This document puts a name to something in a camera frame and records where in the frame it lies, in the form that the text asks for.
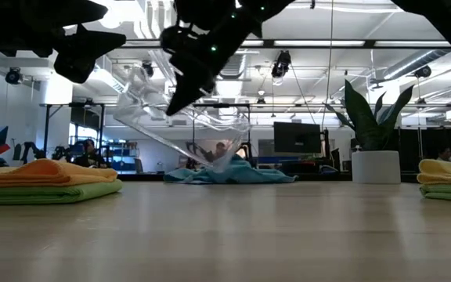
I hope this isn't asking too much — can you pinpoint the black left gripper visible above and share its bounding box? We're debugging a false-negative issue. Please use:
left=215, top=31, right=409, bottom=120
left=0, top=0, right=127, bottom=84

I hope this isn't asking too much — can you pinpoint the black background monitor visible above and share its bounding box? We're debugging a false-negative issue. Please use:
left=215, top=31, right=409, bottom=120
left=272, top=121, right=323, bottom=154

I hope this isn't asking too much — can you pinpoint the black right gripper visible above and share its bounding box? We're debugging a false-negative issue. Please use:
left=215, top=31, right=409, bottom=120
left=161, top=0, right=264, bottom=117

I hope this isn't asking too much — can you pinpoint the clear plastic bin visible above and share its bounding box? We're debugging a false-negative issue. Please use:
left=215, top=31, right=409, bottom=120
left=113, top=64, right=252, bottom=174

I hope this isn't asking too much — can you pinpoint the green microfiber towel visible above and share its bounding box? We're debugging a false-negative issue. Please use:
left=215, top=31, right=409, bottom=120
left=419, top=183, right=451, bottom=204
left=0, top=179, right=124, bottom=207

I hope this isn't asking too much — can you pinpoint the silver ceiling air duct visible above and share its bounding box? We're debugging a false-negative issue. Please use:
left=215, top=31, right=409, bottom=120
left=217, top=49, right=250, bottom=79

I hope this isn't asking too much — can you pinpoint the black hanging rig camera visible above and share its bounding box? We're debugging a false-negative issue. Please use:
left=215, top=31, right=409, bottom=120
left=271, top=49, right=292, bottom=79

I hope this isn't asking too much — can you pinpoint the black room partition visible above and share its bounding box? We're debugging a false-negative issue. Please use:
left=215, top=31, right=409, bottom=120
left=395, top=119, right=451, bottom=173

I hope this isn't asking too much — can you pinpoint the person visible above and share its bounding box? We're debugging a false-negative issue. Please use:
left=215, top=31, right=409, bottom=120
left=72, top=139, right=109, bottom=168
left=212, top=142, right=229, bottom=160
left=435, top=146, right=451, bottom=163

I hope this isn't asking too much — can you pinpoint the white plant pot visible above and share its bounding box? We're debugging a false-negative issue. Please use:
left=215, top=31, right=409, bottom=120
left=351, top=150, right=402, bottom=185

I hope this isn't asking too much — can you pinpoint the thin hanging cable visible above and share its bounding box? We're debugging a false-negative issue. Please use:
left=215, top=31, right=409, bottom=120
left=321, top=0, right=334, bottom=132

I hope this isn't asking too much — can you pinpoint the green snake plant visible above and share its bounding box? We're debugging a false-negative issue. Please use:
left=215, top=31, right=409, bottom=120
left=323, top=79, right=415, bottom=153

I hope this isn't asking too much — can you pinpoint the yellow microfiber towel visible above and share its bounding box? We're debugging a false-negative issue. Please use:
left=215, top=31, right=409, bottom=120
left=417, top=158, right=451, bottom=186

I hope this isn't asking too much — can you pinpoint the orange microfiber towel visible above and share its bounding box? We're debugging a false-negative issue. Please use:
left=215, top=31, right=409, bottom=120
left=0, top=157, right=119, bottom=188

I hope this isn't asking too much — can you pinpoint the black background table frame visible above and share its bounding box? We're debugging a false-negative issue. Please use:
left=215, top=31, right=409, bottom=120
left=39, top=102, right=107, bottom=154

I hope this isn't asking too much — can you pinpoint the blue microfiber towel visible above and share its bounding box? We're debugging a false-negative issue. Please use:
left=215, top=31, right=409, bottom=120
left=163, top=154, right=298, bottom=185

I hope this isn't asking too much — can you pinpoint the black background robot rig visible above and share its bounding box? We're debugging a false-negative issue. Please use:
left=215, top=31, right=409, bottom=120
left=12, top=139, right=113, bottom=169

